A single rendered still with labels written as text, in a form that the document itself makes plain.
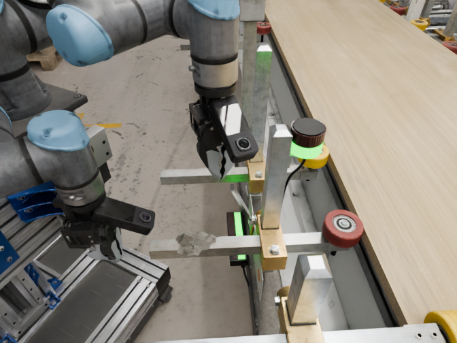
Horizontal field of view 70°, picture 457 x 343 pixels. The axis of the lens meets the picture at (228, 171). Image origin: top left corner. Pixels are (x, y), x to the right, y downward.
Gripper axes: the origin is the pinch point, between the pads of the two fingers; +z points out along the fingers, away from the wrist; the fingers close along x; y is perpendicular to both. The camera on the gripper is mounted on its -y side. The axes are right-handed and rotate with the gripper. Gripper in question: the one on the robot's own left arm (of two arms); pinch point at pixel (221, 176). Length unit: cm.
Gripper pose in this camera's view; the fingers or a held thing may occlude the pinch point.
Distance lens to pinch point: 66.6
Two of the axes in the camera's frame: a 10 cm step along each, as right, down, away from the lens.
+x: -9.2, 2.6, -2.9
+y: -4.0, -6.1, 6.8
